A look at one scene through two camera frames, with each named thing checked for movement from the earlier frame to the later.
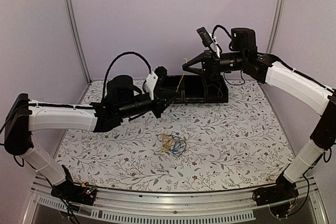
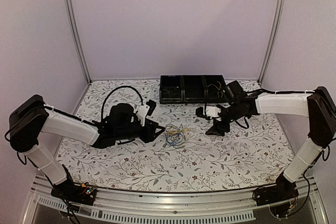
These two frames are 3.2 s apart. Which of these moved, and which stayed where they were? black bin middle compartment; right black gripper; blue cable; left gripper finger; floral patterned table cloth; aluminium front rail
Moved: right black gripper; left gripper finger; blue cable
Stayed: aluminium front rail; black bin middle compartment; floral patterned table cloth
